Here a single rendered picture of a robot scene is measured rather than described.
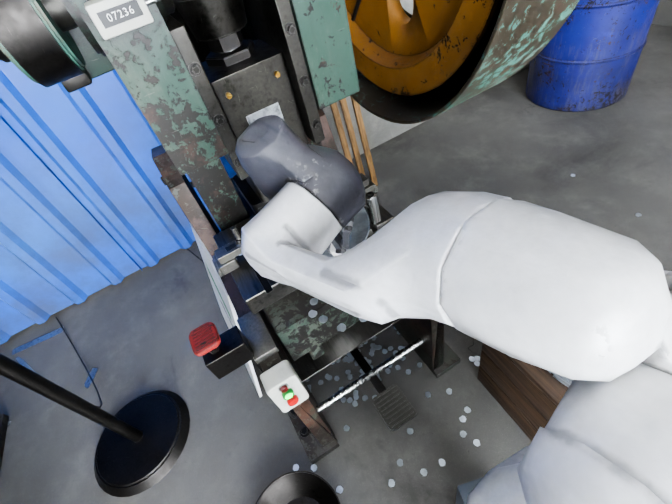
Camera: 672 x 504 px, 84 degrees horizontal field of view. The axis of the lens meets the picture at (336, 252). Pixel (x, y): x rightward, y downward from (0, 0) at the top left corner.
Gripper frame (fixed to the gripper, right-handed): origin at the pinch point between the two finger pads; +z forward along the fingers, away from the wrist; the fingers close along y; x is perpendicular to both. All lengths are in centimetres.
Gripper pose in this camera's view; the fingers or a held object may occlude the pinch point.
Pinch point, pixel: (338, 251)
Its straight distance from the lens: 81.1
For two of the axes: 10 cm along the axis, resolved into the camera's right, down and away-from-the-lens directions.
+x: 1.5, -9.2, 3.6
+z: 2.7, 3.9, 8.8
